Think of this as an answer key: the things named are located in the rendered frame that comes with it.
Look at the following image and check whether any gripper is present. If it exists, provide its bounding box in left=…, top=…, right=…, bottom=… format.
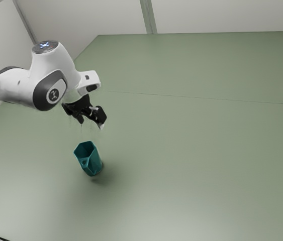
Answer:
left=61, top=94, right=108, bottom=130

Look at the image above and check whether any teal faceted mug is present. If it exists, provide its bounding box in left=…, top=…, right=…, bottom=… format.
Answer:
left=73, top=141, right=104, bottom=177

